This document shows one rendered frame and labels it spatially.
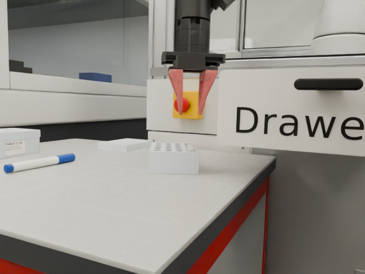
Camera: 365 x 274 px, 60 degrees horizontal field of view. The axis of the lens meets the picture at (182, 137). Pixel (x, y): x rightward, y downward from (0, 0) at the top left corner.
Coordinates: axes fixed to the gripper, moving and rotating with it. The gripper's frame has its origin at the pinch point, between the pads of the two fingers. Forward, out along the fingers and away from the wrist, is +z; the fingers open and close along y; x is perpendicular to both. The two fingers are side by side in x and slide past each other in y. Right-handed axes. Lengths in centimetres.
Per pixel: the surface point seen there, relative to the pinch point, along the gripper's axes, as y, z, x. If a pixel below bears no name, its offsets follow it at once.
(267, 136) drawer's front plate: -9.5, 3.2, 11.4
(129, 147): 11.8, 9.7, -22.6
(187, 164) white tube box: 0.4, 9.0, 1.9
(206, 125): -7.8, 4.3, -28.7
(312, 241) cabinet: -31.8, 30.5, -14.9
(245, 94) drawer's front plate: -6.6, -2.5, 9.7
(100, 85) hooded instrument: 26, -8, -72
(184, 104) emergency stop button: -1.5, -1.1, -23.9
